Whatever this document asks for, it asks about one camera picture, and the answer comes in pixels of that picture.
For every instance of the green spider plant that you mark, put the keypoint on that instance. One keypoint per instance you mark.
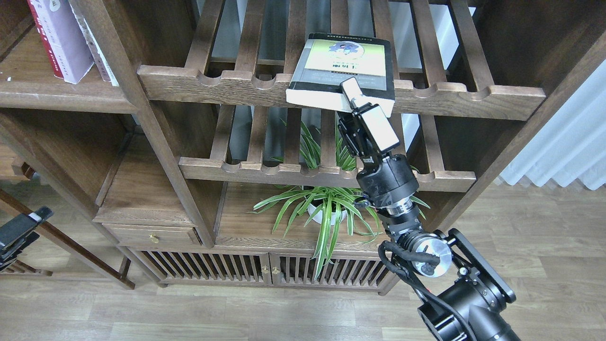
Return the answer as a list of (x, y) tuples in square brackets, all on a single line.
[(328, 206)]

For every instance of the dark wooden bookshelf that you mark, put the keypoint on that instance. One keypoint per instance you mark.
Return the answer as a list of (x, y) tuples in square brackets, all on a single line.
[(188, 139)]

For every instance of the upright books on left shelf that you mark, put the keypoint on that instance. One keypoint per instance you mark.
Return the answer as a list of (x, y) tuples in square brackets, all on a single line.
[(104, 69)]

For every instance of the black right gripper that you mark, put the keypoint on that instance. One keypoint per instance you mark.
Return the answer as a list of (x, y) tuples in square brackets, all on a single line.
[(386, 179)]

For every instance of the red cover book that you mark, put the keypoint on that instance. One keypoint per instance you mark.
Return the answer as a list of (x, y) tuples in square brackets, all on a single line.
[(47, 47)]

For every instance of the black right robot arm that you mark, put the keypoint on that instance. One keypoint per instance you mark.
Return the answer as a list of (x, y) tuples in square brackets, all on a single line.
[(462, 295)]

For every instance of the white curtain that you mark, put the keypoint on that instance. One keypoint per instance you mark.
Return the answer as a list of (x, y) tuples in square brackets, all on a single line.
[(572, 145)]

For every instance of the white and purple book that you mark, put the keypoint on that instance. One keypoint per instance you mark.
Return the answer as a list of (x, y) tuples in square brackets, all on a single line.
[(66, 39)]

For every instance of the yellow and black book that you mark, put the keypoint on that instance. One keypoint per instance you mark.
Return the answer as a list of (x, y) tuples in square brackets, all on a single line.
[(329, 59)]

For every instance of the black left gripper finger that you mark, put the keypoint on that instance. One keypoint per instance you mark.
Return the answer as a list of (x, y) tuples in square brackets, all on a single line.
[(18, 229), (16, 251)]

